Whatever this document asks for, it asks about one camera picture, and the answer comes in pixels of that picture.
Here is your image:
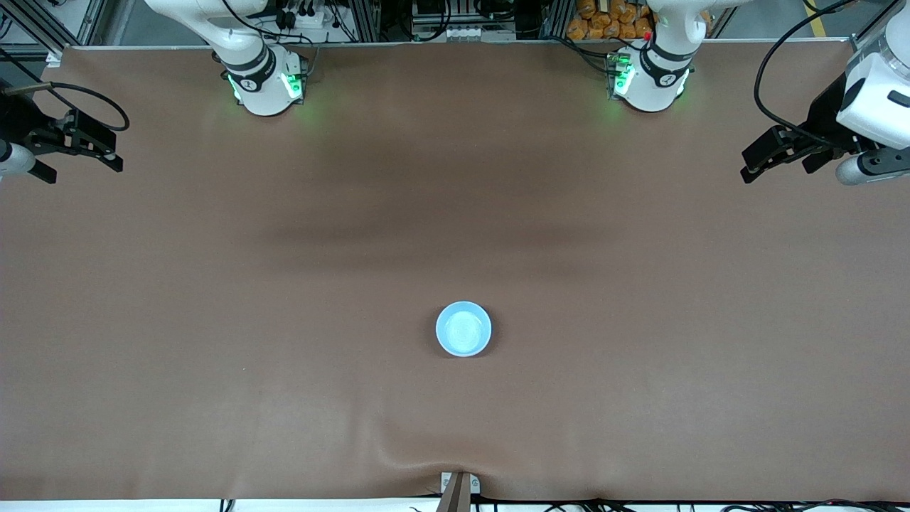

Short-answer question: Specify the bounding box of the blue bowl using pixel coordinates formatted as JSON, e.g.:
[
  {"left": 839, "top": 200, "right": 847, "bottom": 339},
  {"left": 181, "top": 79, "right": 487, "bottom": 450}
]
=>
[{"left": 435, "top": 301, "right": 493, "bottom": 358}]

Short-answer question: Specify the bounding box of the orange objects pile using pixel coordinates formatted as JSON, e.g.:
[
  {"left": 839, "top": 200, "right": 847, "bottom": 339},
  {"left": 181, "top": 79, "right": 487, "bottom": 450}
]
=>
[{"left": 567, "top": 0, "right": 655, "bottom": 41}]

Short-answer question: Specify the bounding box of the white power strip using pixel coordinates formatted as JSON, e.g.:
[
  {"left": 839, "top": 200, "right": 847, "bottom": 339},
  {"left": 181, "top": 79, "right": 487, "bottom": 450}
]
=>
[{"left": 274, "top": 0, "right": 328, "bottom": 29}]

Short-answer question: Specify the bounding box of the brown table mat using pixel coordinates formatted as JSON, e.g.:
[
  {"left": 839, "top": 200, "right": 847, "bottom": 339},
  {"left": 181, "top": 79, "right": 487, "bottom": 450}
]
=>
[{"left": 0, "top": 39, "right": 910, "bottom": 502}]

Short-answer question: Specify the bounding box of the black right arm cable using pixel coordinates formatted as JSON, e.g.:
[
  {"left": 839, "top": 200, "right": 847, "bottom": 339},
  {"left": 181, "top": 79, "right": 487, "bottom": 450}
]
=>
[{"left": 0, "top": 82, "right": 131, "bottom": 133}]

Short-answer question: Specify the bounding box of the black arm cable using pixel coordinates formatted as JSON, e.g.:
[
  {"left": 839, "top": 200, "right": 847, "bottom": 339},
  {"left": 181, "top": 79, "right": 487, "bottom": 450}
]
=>
[
  {"left": 754, "top": 0, "right": 882, "bottom": 146},
  {"left": 0, "top": 82, "right": 131, "bottom": 133}
]

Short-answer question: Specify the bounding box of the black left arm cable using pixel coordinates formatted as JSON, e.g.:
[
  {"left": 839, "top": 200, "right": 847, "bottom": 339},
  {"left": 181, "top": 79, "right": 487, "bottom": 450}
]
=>
[{"left": 754, "top": 0, "right": 882, "bottom": 146}]

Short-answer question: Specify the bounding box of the aluminium frame profile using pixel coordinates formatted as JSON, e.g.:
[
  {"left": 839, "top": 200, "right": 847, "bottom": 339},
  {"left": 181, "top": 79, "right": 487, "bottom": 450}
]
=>
[
  {"left": 21, "top": 14, "right": 66, "bottom": 68},
  {"left": 850, "top": 0, "right": 900, "bottom": 56}
]

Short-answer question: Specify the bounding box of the black base cable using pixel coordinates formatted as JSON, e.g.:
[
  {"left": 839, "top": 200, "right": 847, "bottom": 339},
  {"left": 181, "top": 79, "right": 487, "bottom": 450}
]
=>
[{"left": 551, "top": 34, "right": 616, "bottom": 75}]

